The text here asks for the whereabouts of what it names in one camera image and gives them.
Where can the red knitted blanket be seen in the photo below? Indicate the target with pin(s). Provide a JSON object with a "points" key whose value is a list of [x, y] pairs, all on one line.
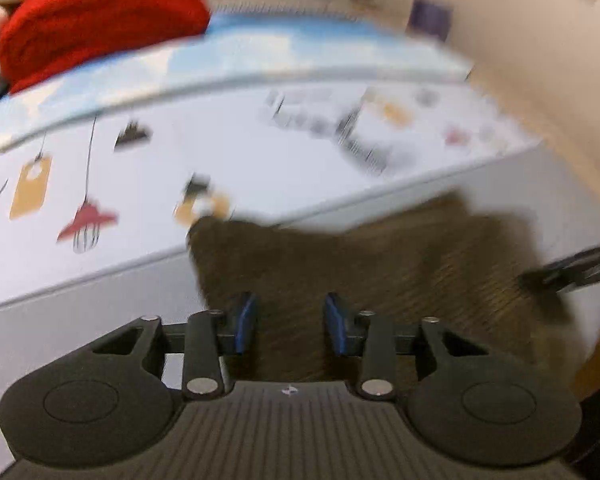
{"points": [[100, 25]]}

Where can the dark brown pants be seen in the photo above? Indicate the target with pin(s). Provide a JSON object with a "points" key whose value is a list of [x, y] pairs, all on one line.
{"points": [[380, 260]]}

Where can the blue cloud printed blanket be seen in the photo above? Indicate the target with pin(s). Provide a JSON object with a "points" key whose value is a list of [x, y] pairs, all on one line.
{"points": [[255, 55]]}

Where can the deer printed bed sheet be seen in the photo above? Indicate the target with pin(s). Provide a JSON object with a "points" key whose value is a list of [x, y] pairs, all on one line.
{"points": [[230, 150]]}

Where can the purple wall hanging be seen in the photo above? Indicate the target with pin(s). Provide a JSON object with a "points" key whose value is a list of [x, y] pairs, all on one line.
{"points": [[430, 17]]}

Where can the grey bed sheet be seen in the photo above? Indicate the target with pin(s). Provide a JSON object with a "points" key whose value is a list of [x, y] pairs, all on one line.
{"points": [[55, 335]]}

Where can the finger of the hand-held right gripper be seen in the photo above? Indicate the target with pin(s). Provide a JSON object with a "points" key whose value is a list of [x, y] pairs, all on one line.
{"points": [[575, 270]]}

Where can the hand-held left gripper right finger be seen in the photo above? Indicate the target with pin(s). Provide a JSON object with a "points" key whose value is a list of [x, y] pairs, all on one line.
{"points": [[332, 322]]}

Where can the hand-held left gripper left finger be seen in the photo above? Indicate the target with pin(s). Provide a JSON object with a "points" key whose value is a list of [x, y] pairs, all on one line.
{"points": [[247, 322]]}

